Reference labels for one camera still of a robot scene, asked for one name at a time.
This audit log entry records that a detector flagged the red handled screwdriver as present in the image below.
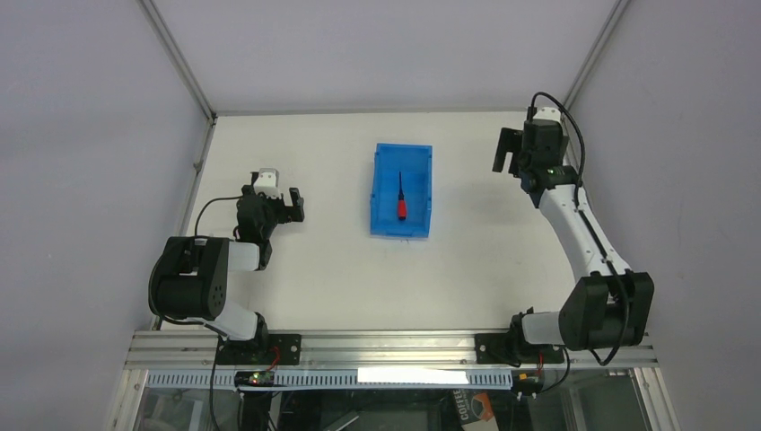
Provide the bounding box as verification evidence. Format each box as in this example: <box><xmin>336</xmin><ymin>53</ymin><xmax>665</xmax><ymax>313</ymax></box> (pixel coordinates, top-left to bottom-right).
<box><xmin>397</xmin><ymin>172</ymin><xmax>407</xmax><ymax>221</ymax></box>

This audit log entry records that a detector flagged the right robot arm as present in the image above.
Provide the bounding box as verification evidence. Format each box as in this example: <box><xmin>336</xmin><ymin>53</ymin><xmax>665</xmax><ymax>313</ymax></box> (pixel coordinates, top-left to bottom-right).
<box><xmin>493</xmin><ymin>119</ymin><xmax>654</xmax><ymax>365</ymax></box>

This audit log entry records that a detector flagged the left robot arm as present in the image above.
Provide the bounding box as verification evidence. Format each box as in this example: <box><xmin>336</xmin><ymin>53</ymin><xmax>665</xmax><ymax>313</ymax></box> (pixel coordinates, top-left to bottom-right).
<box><xmin>148</xmin><ymin>168</ymin><xmax>304</xmax><ymax>348</ymax></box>

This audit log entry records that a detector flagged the blue plastic bin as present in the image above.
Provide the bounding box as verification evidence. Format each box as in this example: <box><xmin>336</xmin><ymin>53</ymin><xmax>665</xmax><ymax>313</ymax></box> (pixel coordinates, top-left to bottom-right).
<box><xmin>370</xmin><ymin>143</ymin><xmax>433</xmax><ymax>239</ymax></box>

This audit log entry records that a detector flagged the coffee labelled box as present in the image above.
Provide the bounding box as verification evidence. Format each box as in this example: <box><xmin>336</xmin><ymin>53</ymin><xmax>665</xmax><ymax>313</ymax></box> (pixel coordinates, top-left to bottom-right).
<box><xmin>452</xmin><ymin>389</ymin><xmax>494</xmax><ymax>426</ymax></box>

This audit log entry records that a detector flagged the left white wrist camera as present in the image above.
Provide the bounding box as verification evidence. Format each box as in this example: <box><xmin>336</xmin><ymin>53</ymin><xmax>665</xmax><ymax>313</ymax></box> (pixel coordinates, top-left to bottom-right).
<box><xmin>252</xmin><ymin>168</ymin><xmax>282</xmax><ymax>199</ymax></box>

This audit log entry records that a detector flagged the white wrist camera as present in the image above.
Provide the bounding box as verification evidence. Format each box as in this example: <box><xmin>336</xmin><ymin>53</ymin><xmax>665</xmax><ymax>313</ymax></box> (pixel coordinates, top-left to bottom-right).
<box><xmin>252</xmin><ymin>168</ymin><xmax>282</xmax><ymax>199</ymax></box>
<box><xmin>533</xmin><ymin>107</ymin><xmax>562</xmax><ymax>123</ymax></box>

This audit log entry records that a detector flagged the left black cable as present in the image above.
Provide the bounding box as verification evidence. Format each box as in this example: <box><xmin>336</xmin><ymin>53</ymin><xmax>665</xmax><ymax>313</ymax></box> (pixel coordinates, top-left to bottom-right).
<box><xmin>193</xmin><ymin>197</ymin><xmax>244</xmax><ymax>238</ymax></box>

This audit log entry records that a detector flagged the black cable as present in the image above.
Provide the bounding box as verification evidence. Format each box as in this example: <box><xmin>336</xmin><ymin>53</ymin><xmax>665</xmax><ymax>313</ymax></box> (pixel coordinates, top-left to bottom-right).
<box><xmin>528</xmin><ymin>91</ymin><xmax>633</xmax><ymax>367</ymax></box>
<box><xmin>193</xmin><ymin>197</ymin><xmax>244</xmax><ymax>238</ymax></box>

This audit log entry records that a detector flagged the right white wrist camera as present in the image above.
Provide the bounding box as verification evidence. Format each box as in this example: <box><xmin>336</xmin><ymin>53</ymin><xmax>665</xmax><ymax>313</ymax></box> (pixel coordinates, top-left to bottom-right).
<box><xmin>533</xmin><ymin>107</ymin><xmax>562</xmax><ymax>123</ymax></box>

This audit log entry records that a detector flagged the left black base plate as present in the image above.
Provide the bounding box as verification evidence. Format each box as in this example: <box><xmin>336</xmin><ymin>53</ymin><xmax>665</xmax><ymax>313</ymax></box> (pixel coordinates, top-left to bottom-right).
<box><xmin>215</xmin><ymin>333</ymin><xmax>302</xmax><ymax>366</ymax></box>

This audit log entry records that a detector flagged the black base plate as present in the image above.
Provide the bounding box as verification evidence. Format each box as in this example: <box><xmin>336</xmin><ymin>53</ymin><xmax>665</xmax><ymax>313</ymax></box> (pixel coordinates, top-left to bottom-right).
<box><xmin>474</xmin><ymin>331</ymin><xmax>565</xmax><ymax>367</ymax></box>
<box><xmin>215</xmin><ymin>333</ymin><xmax>302</xmax><ymax>366</ymax></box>

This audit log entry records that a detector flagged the white slotted cable duct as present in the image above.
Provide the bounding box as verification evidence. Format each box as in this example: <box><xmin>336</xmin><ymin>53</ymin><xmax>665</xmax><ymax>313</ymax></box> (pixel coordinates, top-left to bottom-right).
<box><xmin>146</xmin><ymin>366</ymin><xmax>513</xmax><ymax>391</ymax></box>

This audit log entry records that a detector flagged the aluminium mounting rail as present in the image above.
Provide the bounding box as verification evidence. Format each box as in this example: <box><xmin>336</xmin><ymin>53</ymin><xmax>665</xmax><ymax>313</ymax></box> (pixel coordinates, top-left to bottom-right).
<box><xmin>123</xmin><ymin>329</ymin><xmax>660</xmax><ymax>372</ymax></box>

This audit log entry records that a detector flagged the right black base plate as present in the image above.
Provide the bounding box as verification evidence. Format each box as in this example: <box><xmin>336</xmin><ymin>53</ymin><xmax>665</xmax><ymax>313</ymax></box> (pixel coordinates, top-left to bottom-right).
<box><xmin>474</xmin><ymin>331</ymin><xmax>565</xmax><ymax>367</ymax></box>

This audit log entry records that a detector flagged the right black cable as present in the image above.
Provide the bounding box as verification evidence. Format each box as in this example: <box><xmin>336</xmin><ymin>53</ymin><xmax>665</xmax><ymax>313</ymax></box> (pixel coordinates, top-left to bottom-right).
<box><xmin>528</xmin><ymin>91</ymin><xmax>633</xmax><ymax>367</ymax></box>

